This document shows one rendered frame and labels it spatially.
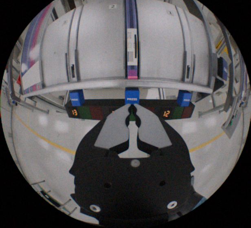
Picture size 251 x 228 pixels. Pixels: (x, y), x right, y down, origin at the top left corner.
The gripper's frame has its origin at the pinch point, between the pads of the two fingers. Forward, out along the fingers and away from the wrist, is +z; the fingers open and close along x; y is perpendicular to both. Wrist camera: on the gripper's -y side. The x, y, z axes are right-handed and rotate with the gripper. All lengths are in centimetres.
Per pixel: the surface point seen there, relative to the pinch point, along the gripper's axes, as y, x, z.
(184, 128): 55, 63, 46
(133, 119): 5.7, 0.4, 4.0
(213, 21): -85, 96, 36
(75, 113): 4.6, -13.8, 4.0
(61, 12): -171, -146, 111
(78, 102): 0.6, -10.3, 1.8
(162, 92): 13.4, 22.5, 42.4
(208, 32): -18.6, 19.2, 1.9
